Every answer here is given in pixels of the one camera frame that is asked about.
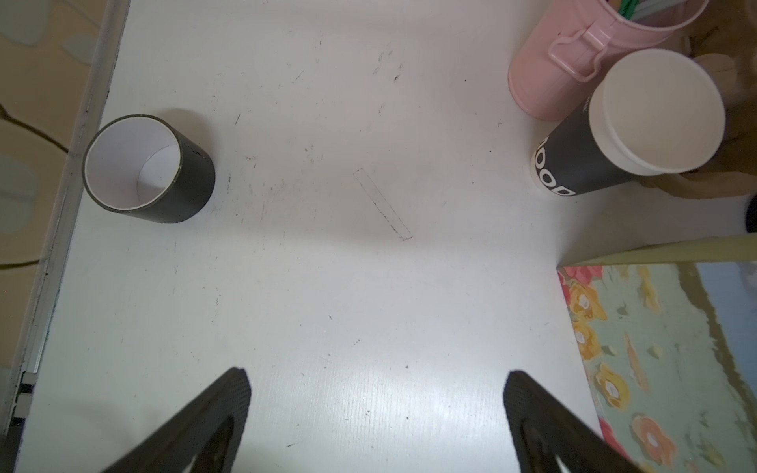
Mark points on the pink straw holder cup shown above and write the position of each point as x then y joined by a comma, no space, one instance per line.
576,42

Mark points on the grey tape roll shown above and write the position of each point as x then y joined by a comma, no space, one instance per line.
140,166

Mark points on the brown pulp cup carrier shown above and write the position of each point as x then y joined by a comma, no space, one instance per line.
723,42

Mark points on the remaining black paper cup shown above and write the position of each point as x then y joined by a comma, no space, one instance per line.
656,112

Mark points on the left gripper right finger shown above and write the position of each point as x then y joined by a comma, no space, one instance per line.
547,436

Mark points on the black plastic cup lid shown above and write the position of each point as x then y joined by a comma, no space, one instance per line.
751,216

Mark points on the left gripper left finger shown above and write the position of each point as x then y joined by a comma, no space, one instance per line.
205,436

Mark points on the white green paper bag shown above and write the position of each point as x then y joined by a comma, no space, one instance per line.
667,336

